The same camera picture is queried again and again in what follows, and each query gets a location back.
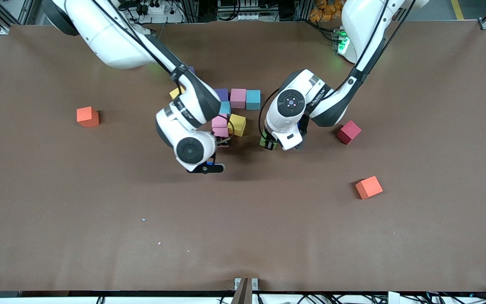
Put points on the pink foam block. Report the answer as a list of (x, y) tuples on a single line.
[(220, 120), (238, 98), (220, 131)]

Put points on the orange foam block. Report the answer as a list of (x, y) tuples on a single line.
[(368, 188), (87, 117)]

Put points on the green foam block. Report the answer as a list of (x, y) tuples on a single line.
[(262, 142)]

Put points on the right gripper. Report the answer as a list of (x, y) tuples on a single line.
[(219, 139)]

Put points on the yellow foam block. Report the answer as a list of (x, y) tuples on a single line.
[(238, 125), (176, 93)]

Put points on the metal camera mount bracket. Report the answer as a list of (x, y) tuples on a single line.
[(245, 291)]

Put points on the red foam block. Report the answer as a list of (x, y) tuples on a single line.
[(348, 132)]

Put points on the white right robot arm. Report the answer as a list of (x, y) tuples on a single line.
[(108, 38)]

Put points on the blue foam block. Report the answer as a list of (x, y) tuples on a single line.
[(225, 107), (253, 100)]

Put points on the white terminal block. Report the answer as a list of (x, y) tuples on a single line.
[(249, 17)]

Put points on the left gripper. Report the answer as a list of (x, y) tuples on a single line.
[(270, 143)]

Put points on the white power strip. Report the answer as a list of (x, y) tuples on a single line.
[(173, 17)]

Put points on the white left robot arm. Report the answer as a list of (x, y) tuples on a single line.
[(365, 21)]

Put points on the orange mesh bag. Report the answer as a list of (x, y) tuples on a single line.
[(325, 12)]

